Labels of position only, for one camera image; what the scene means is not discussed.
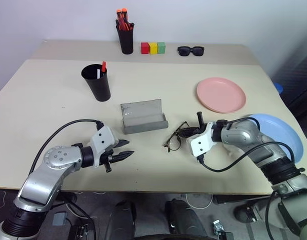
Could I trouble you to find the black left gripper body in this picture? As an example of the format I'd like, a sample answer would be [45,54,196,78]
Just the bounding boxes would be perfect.
[98,144,119,174]

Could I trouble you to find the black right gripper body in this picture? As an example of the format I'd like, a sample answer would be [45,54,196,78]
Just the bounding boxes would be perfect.
[190,111,207,137]

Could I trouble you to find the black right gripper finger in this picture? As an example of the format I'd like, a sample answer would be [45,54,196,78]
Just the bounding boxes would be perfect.
[179,126,196,138]

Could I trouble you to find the tortoiseshell eyeglasses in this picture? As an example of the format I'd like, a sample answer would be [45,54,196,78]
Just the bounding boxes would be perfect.
[164,121,192,153]

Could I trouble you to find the open gray glasses case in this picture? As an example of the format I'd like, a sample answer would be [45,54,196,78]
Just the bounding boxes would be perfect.
[120,99,169,135]

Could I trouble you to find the wide black cup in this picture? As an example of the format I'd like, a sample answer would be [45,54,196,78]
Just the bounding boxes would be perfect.
[80,63,112,103]

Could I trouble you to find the tall narrow black cup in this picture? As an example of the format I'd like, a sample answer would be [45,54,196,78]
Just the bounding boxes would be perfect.
[115,23,135,55]

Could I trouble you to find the pink plate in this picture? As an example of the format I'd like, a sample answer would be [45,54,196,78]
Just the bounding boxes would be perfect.
[196,77,247,114]

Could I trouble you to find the dark rounded shape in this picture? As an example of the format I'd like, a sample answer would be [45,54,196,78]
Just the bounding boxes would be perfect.
[164,198,210,238]
[105,199,137,240]

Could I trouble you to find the black sunglasses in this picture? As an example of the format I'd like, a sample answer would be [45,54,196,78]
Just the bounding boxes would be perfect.
[177,45,205,58]

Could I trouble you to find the small gray floor box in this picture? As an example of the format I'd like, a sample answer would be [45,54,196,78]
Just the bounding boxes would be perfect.
[52,211,68,226]

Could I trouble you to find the light blue plate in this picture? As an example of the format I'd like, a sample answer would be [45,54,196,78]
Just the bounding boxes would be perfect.
[248,113,305,164]

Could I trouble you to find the metal caster wheel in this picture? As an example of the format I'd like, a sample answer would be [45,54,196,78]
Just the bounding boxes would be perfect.
[211,219,234,240]

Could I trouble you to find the black woven-pattern object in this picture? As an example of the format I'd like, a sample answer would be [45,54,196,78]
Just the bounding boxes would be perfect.
[270,49,307,119]

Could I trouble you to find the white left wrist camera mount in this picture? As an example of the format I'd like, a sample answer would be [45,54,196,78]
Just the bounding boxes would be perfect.
[88,125,119,167]

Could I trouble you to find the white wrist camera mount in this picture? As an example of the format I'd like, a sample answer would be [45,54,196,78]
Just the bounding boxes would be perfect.
[88,125,119,167]
[187,121,218,158]

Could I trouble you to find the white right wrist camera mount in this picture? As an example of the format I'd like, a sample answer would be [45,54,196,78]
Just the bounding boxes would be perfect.
[187,121,218,158]

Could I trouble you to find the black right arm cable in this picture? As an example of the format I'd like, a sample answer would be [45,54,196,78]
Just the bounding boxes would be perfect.
[196,117,297,173]

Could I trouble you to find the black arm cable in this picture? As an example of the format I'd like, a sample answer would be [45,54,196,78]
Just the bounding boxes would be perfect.
[27,119,105,177]
[196,117,297,173]

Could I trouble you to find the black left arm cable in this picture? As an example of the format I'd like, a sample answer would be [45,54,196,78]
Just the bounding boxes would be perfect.
[27,119,105,177]

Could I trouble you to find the white floor cable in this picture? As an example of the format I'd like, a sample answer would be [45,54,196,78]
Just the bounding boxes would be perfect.
[184,193,214,210]

